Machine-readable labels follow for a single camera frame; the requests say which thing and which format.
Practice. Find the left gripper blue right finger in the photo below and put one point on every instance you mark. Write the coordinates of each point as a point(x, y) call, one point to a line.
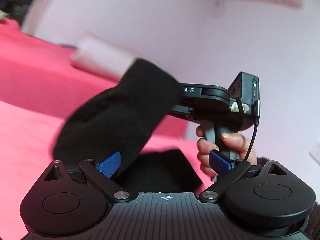
point(220, 163)

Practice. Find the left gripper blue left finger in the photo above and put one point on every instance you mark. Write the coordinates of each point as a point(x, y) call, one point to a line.
point(109, 166)

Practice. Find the black knit pants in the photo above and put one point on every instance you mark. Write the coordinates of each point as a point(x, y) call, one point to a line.
point(121, 120)

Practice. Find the pink blanket near bed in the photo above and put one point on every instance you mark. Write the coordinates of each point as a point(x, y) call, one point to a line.
point(26, 141)

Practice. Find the red-pink far bed cover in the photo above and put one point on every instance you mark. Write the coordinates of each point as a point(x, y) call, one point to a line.
point(37, 75)

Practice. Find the pale pink embossed pillow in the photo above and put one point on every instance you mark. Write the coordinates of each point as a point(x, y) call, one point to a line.
point(99, 57)

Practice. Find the pale pink curtain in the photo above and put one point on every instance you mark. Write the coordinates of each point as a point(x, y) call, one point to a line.
point(34, 15)

